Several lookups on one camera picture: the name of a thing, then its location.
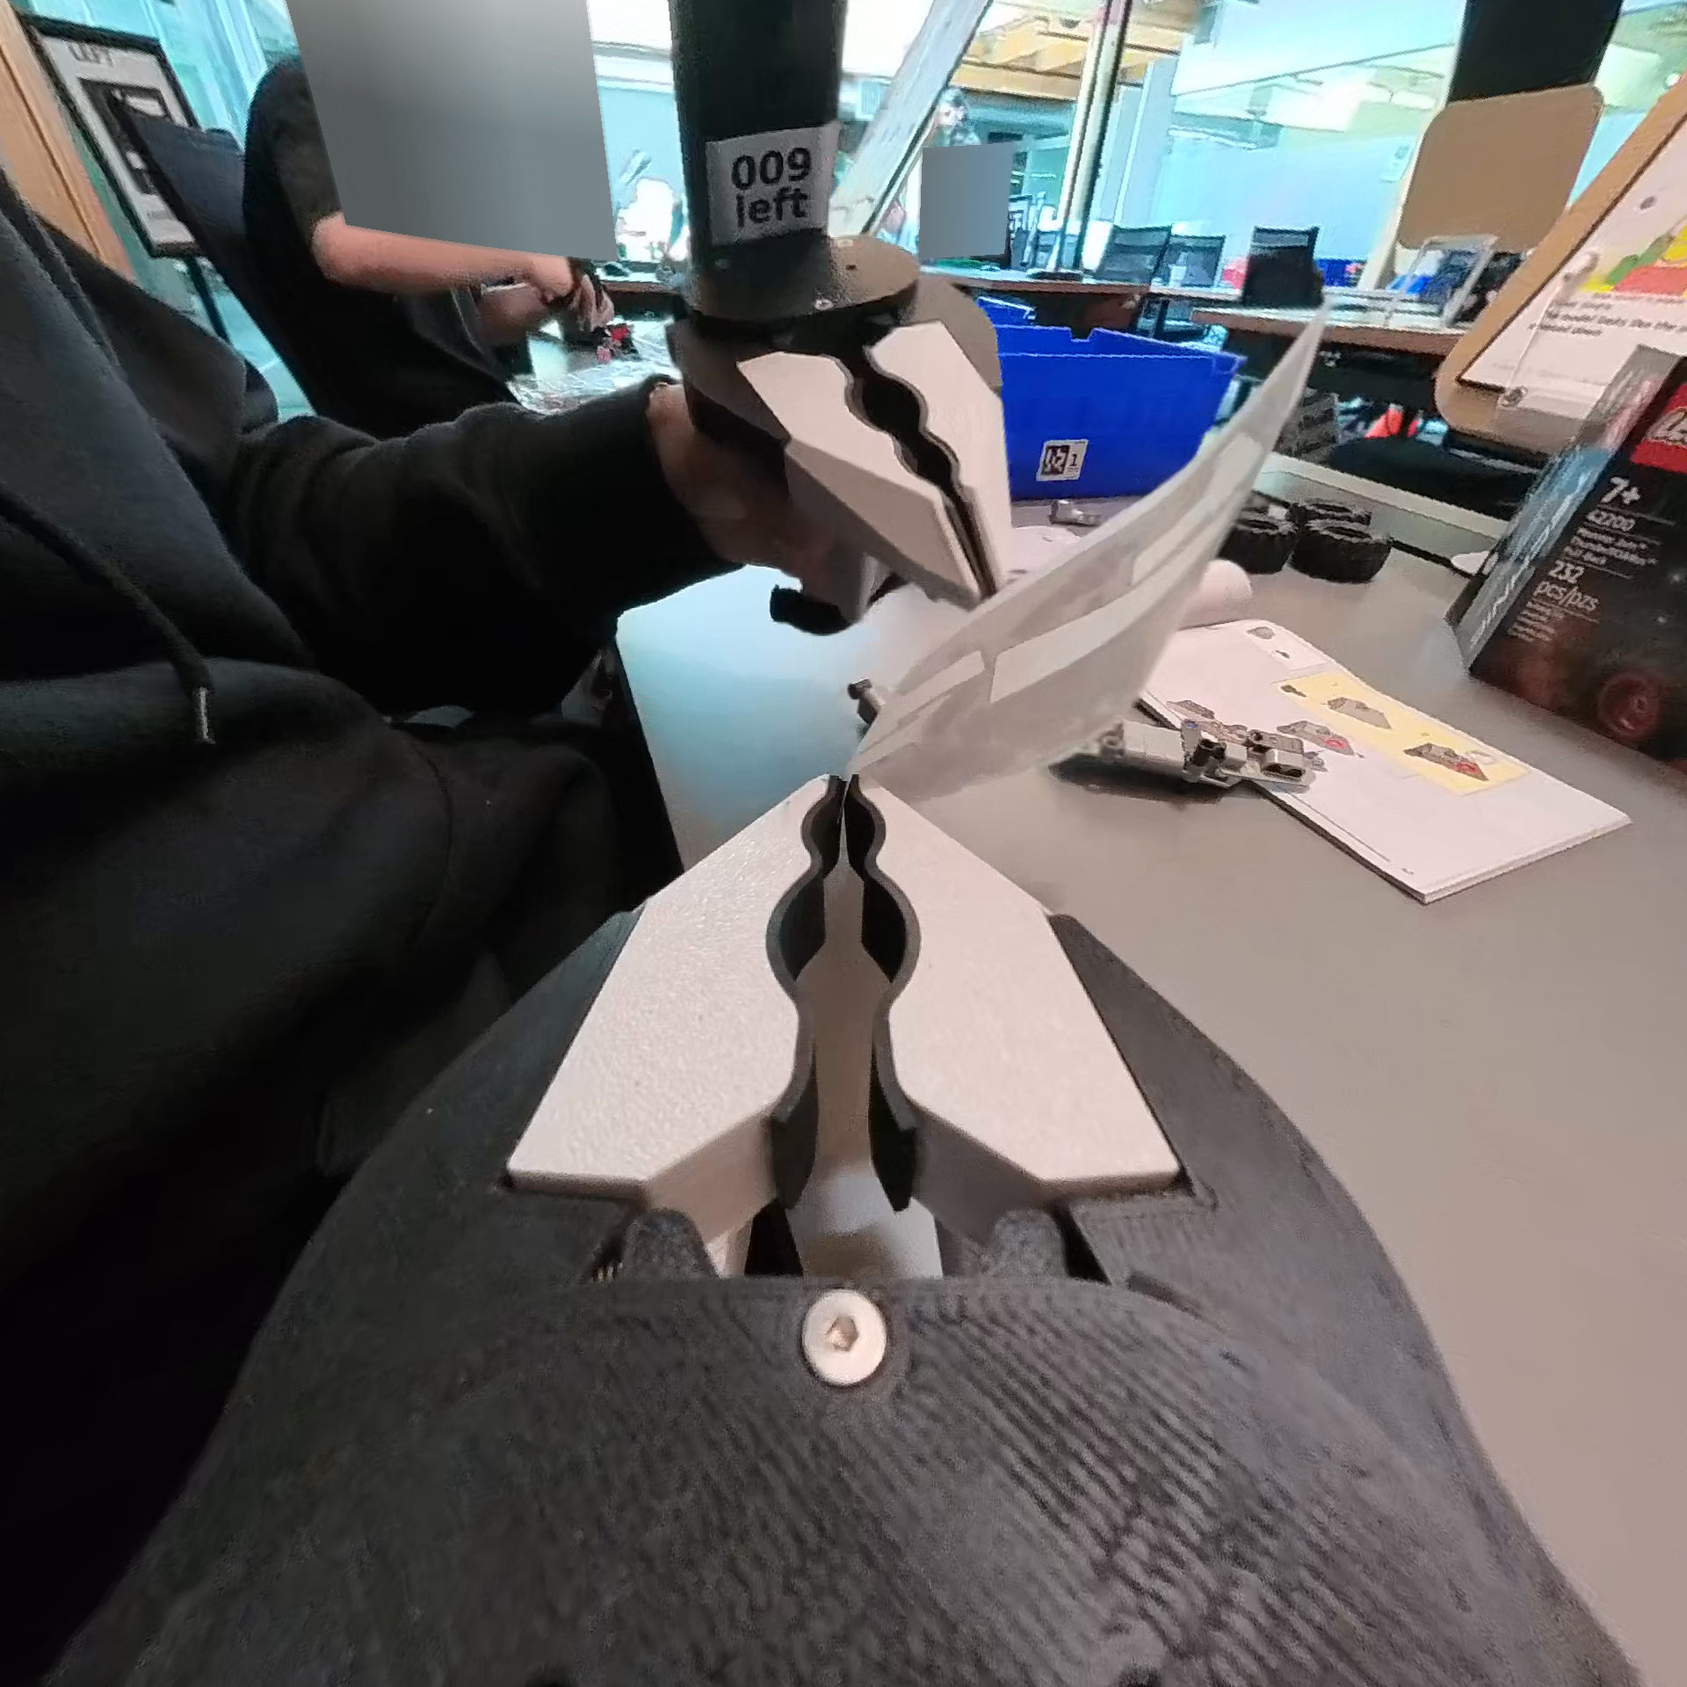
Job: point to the dark toy set box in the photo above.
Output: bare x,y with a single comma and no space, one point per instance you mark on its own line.
1566,592

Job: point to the instruction booklet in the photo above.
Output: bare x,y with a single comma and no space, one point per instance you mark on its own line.
1450,817

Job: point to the black hoodie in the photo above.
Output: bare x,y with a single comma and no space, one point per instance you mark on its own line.
197,922

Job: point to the grey desk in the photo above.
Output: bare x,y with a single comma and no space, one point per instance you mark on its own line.
1318,1055

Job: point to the black framed poster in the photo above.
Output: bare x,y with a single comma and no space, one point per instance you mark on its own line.
92,105

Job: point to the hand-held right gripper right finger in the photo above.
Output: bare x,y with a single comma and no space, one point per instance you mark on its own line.
1017,1055

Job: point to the person's left forearm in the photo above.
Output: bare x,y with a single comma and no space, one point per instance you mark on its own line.
461,526

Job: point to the cardboard sign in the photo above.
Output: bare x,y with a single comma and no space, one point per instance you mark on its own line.
1503,159

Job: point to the white paper roll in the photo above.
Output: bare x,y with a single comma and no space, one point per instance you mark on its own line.
1218,592

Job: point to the blue plastic bin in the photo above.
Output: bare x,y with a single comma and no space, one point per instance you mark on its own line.
1119,396

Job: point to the black office chair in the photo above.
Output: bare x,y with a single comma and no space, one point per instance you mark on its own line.
1133,253
1280,262
1194,260

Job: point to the person's left hand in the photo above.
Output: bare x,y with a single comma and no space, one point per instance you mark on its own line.
718,505

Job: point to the brown clipboard with sheet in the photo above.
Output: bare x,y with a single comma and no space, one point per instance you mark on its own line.
1579,304

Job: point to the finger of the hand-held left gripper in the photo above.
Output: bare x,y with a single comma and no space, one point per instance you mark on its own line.
831,448
956,408

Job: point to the black post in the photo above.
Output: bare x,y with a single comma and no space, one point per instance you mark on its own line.
1536,48

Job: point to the small grey toy piece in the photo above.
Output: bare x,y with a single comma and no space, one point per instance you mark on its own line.
1076,510

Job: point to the white sticker sheet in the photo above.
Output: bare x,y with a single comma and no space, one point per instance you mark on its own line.
1056,647

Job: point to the grey toy brick assembly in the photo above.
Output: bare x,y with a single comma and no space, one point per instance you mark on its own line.
1158,750

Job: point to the small dark toy pin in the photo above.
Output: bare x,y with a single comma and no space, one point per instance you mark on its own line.
866,702

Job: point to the black toy tire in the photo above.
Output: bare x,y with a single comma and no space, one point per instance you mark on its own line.
1332,510
1343,551
1257,544

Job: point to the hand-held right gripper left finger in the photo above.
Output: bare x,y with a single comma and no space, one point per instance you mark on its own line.
685,1055

